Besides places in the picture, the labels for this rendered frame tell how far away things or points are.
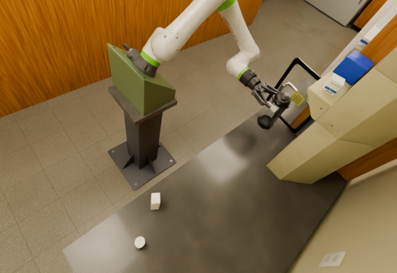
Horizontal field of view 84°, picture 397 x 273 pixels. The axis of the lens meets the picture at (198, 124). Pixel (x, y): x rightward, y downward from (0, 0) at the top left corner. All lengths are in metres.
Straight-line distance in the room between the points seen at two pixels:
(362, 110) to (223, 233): 0.79
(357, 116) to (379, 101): 0.09
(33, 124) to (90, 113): 0.51
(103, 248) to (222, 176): 0.65
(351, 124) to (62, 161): 2.19
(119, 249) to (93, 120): 1.66
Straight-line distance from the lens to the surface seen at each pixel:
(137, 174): 2.20
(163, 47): 1.09
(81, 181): 2.27
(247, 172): 1.34
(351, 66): 1.17
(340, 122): 1.04
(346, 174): 1.68
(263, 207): 1.31
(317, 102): 1.03
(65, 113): 2.68
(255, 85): 1.34
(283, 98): 1.27
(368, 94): 0.96
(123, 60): 1.26
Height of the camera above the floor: 2.07
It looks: 54 degrees down
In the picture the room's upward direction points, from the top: 20 degrees clockwise
